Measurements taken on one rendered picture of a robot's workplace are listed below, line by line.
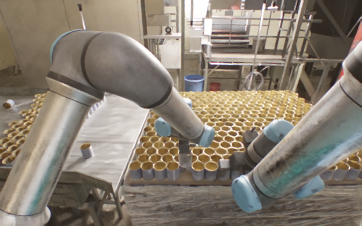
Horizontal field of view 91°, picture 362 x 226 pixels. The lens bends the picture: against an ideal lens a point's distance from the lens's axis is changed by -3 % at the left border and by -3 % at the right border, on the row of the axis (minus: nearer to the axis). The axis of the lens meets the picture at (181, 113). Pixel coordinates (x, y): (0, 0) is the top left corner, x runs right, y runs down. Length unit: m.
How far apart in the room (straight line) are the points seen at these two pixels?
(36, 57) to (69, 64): 4.09
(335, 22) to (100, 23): 4.46
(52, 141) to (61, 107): 0.07
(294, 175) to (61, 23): 3.96
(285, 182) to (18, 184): 0.48
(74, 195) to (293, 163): 1.24
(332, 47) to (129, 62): 4.97
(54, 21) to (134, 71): 3.80
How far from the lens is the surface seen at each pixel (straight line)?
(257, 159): 0.61
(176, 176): 1.05
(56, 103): 0.42
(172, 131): 0.69
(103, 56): 0.34
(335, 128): 0.28
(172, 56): 3.78
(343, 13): 5.11
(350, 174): 1.34
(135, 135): 1.45
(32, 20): 4.34
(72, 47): 0.41
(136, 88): 0.34
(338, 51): 5.27
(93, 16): 3.74
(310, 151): 0.31
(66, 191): 1.37
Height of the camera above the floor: 1.90
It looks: 29 degrees down
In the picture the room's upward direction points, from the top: straight up
